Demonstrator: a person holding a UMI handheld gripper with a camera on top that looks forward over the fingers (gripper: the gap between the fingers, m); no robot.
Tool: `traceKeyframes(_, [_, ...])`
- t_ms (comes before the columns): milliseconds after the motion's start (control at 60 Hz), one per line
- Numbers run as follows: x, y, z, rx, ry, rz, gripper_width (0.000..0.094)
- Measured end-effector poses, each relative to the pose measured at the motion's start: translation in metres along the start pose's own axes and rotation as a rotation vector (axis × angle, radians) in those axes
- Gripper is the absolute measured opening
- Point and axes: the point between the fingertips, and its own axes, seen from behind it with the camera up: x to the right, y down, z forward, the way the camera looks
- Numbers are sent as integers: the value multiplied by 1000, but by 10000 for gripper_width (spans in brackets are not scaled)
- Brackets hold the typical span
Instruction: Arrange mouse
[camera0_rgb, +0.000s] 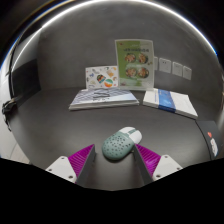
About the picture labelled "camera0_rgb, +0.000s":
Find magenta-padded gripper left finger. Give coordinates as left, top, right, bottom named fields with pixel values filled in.
left=45, top=143, right=97, bottom=188

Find green menu sign stand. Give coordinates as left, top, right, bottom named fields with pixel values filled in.
left=114, top=38, right=156, bottom=92

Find white book with blue band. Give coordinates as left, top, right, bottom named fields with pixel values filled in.
left=142, top=88, right=199, bottom=120

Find green and white computer mouse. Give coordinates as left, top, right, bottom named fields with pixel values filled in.
left=101, top=126, right=143, bottom=162

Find grey striped booklet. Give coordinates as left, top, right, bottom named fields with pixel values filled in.
left=68, top=87, right=140, bottom=111

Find black mouse pad with heart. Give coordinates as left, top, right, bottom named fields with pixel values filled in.
left=195, top=119, right=224, bottom=162

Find black cable clamp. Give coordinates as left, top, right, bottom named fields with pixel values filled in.
left=1, top=98, right=18, bottom=132

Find white sticker card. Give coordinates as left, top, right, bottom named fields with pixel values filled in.
left=84, top=65, right=120, bottom=90

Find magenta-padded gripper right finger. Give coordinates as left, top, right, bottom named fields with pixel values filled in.
left=132, top=143, right=184, bottom=186

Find black monitor screen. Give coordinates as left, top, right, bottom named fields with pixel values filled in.
left=9, top=59, right=42, bottom=101

